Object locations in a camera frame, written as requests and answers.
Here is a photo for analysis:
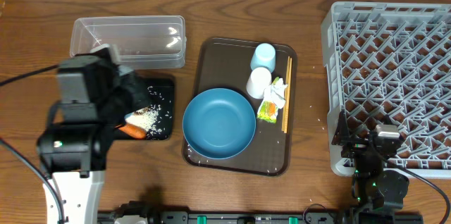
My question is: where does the pile of white rice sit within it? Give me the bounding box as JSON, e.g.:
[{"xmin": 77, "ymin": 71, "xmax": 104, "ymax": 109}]
[{"xmin": 125, "ymin": 85, "xmax": 173, "ymax": 140}]

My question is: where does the orange carrot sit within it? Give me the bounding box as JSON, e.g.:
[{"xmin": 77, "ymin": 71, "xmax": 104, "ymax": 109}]
[{"xmin": 117, "ymin": 123, "xmax": 147, "ymax": 139}]

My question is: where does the green snack wrapper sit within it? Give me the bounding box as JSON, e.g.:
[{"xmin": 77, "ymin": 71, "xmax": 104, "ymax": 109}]
[{"xmin": 257, "ymin": 77, "xmax": 280, "ymax": 123}]

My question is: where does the blue plate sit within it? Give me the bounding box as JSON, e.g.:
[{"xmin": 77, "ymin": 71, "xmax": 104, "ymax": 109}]
[{"xmin": 183, "ymin": 88, "xmax": 257, "ymax": 159}]

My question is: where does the light blue plastic cup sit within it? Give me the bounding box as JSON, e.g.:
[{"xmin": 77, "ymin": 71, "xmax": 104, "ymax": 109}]
[{"xmin": 250, "ymin": 43, "xmax": 276, "ymax": 73}]

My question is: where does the brown food scrap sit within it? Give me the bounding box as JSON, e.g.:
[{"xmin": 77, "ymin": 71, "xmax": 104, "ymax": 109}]
[{"xmin": 132, "ymin": 107, "xmax": 150, "ymax": 116}]

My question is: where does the white tissue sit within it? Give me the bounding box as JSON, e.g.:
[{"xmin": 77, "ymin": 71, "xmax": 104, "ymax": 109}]
[{"xmin": 263, "ymin": 77, "xmax": 288, "ymax": 109}]

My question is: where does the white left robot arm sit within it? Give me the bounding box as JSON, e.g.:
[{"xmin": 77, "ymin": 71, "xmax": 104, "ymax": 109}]
[{"xmin": 37, "ymin": 54, "xmax": 150, "ymax": 223}]

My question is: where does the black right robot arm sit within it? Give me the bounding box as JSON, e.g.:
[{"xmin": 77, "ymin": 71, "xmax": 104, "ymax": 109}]
[{"xmin": 332, "ymin": 111, "xmax": 409, "ymax": 223}]

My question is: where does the black waste tray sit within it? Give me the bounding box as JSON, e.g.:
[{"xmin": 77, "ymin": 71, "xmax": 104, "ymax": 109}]
[{"xmin": 125, "ymin": 78, "xmax": 175, "ymax": 141}]

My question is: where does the grey dishwasher rack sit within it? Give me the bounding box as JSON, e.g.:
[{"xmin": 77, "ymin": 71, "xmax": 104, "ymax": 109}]
[{"xmin": 321, "ymin": 1, "xmax": 450, "ymax": 179}]

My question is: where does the clear plastic bin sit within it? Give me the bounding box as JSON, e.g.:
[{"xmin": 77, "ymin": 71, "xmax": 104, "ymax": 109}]
[{"xmin": 70, "ymin": 15, "xmax": 187, "ymax": 70}]

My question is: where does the wooden chopstick inner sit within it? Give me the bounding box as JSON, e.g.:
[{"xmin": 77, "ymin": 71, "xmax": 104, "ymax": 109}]
[{"xmin": 281, "ymin": 56, "xmax": 291, "ymax": 133}]

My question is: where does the wooden chopstick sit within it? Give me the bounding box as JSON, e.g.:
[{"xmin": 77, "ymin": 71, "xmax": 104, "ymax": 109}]
[
  {"xmin": 281, "ymin": 56, "xmax": 291, "ymax": 133},
  {"xmin": 285, "ymin": 57, "xmax": 292, "ymax": 134}
]

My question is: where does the wooden chopstick outer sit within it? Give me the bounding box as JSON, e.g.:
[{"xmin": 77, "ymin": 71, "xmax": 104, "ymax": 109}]
[{"xmin": 285, "ymin": 57, "xmax": 292, "ymax": 134}]

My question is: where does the dark brown serving tray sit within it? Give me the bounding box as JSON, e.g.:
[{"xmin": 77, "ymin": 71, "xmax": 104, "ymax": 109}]
[{"xmin": 182, "ymin": 37, "xmax": 297, "ymax": 177}]

